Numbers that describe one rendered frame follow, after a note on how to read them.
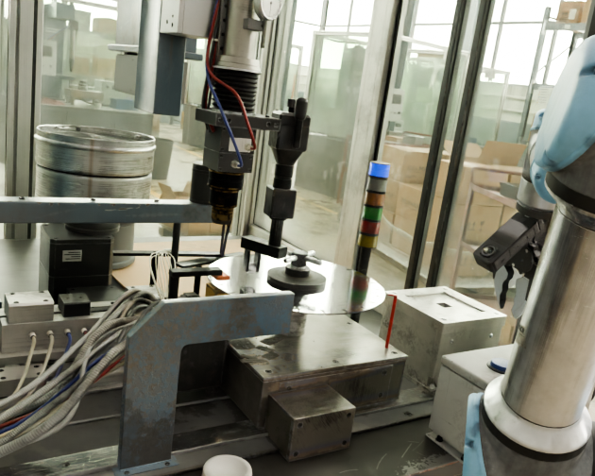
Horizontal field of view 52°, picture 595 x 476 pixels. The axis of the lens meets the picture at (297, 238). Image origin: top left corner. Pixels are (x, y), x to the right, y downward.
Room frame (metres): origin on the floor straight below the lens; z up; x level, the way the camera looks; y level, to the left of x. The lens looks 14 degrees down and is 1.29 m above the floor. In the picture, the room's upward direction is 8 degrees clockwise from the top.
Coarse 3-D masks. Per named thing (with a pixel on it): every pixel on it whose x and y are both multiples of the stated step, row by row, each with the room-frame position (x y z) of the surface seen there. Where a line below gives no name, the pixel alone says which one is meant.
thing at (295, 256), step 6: (288, 252) 1.10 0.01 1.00; (294, 252) 1.08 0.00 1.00; (300, 252) 1.09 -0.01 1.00; (306, 252) 1.09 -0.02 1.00; (312, 252) 1.12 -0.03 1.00; (288, 258) 1.05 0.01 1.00; (294, 258) 1.07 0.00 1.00; (300, 258) 1.08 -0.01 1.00; (306, 258) 1.08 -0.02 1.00; (312, 258) 1.07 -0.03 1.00; (294, 264) 1.08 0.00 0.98; (300, 264) 1.08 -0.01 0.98; (306, 264) 1.09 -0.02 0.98; (318, 264) 1.06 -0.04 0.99
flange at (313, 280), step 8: (288, 264) 1.10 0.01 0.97; (272, 272) 1.08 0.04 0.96; (280, 272) 1.09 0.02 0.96; (288, 272) 1.07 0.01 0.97; (296, 272) 1.07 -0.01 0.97; (304, 272) 1.07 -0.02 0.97; (312, 272) 1.12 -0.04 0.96; (272, 280) 1.05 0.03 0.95; (280, 280) 1.04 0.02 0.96; (288, 280) 1.05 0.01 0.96; (296, 280) 1.05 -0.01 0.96; (304, 280) 1.06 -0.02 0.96; (312, 280) 1.06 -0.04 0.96; (320, 280) 1.07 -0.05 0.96; (296, 288) 1.03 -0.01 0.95; (304, 288) 1.04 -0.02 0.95; (312, 288) 1.04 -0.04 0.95; (320, 288) 1.06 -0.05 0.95
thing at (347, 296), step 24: (216, 264) 1.12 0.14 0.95; (240, 264) 1.14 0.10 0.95; (264, 264) 1.16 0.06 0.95; (312, 264) 1.20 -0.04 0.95; (336, 264) 1.23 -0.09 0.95; (240, 288) 1.00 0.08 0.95; (264, 288) 1.02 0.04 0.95; (288, 288) 1.03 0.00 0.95; (336, 288) 1.07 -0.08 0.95; (360, 288) 1.09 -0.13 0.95; (312, 312) 0.93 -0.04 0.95; (336, 312) 0.95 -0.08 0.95; (360, 312) 0.97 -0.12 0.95
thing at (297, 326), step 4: (292, 316) 1.06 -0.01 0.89; (296, 316) 1.06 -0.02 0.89; (300, 316) 1.07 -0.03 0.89; (304, 316) 1.07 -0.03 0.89; (292, 320) 1.06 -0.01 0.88; (296, 320) 1.06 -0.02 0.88; (300, 320) 1.07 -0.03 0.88; (304, 320) 1.07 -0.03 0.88; (292, 324) 1.06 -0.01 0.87; (296, 324) 1.06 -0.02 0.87; (300, 324) 1.07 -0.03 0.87; (304, 324) 1.08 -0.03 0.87; (292, 328) 1.06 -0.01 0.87; (296, 328) 1.06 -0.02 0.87; (300, 328) 1.07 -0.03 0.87; (304, 328) 1.08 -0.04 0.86; (292, 332) 1.06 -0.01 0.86; (296, 332) 1.06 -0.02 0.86; (300, 332) 1.07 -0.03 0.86; (304, 332) 1.08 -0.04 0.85
